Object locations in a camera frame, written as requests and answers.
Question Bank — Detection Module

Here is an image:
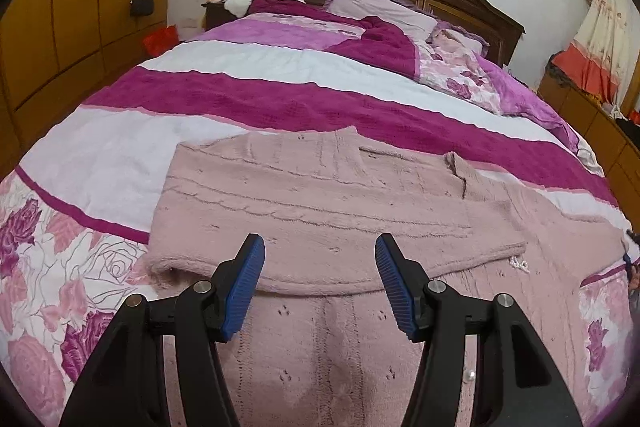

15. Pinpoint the magenta and white striped blanket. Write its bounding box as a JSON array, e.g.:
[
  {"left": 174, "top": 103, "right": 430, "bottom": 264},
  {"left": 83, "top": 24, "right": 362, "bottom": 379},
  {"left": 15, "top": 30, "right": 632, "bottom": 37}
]
[{"left": 0, "top": 0, "right": 635, "bottom": 427}]

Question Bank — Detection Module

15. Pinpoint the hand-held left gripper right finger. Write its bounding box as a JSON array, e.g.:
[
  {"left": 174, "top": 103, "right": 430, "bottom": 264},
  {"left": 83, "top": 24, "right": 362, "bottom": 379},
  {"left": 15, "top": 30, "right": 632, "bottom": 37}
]
[{"left": 375, "top": 233, "right": 583, "bottom": 427}]

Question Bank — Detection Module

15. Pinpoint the red bag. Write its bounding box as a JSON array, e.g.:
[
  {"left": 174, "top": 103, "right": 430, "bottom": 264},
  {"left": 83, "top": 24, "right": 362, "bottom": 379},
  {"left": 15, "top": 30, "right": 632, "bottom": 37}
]
[{"left": 142, "top": 25, "right": 180, "bottom": 56}]

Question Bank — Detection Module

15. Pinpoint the long wooden cabinet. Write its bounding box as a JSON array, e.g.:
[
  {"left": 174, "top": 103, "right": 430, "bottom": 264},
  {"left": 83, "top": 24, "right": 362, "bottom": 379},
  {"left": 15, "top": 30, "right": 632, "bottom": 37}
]
[{"left": 537, "top": 67, "right": 640, "bottom": 208}]

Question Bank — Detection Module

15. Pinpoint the black clothes pile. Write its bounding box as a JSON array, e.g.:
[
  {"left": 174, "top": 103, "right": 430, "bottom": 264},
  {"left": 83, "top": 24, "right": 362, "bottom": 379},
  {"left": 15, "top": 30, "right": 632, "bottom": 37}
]
[{"left": 612, "top": 111, "right": 640, "bottom": 135}]

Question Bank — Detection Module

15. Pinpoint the wooden wardrobe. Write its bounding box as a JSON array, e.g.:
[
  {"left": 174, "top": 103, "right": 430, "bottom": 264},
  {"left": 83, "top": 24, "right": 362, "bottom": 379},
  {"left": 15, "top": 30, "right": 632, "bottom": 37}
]
[{"left": 0, "top": 0, "right": 180, "bottom": 168}]

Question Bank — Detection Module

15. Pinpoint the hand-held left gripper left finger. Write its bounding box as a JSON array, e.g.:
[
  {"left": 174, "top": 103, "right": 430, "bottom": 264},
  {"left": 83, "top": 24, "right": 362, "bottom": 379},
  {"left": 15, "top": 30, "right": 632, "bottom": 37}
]
[{"left": 59, "top": 233, "right": 266, "bottom": 427}]

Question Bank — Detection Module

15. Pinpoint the pink floral quilt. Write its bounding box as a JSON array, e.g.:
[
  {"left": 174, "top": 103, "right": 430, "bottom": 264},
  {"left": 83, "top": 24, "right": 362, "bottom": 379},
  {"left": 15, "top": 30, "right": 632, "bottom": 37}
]
[{"left": 417, "top": 26, "right": 601, "bottom": 172}]

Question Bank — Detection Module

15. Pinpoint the dark cloth heap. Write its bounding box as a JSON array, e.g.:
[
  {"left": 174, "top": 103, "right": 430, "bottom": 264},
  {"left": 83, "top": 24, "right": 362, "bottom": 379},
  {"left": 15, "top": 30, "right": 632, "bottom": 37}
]
[{"left": 546, "top": 53, "right": 577, "bottom": 88}]

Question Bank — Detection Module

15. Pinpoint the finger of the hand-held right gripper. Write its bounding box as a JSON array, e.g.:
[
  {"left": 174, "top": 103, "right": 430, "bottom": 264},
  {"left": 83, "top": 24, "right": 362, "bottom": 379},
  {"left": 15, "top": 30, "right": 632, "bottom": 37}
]
[{"left": 621, "top": 231, "right": 640, "bottom": 294}]

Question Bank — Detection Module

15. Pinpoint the cream and orange curtain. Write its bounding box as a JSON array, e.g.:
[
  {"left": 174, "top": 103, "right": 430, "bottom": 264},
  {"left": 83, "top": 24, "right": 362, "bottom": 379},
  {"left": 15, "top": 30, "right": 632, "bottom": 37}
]
[{"left": 550, "top": 0, "right": 640, "bottom": 108}]

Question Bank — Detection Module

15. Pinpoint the lilac pillow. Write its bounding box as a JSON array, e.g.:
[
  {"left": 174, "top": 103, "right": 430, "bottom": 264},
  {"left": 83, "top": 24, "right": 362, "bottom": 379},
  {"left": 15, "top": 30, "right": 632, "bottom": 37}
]
[{"left": 325, "top": 0, "right": 441, "bottom": 42}]

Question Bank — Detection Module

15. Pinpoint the pink knitted sweater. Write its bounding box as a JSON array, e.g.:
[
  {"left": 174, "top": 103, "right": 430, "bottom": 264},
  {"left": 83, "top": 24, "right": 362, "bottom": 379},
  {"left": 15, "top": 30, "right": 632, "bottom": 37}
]
[{"left": 142, "top": 126, "right": 633, "bottom": 427}]

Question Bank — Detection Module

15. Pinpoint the dark wooden nightstand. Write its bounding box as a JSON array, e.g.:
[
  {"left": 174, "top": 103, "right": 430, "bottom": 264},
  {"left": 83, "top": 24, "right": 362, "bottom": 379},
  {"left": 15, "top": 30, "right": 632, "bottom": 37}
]
[{"left": 201, "top": 0, "right": 232, "bottom": 32}]

